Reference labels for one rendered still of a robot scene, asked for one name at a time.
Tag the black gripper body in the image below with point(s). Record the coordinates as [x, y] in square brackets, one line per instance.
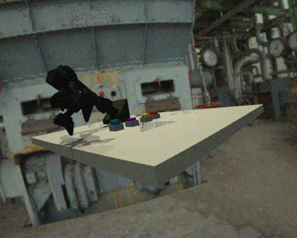
[75, 107]

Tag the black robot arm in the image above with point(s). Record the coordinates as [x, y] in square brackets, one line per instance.
[64, 79]

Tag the purple button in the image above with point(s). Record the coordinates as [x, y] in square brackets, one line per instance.
[131, 122]

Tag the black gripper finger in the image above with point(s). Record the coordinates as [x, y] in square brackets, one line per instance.
[69, 125]
[86, 106]

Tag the blue button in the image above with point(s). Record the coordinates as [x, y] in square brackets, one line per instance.
[115, 126]

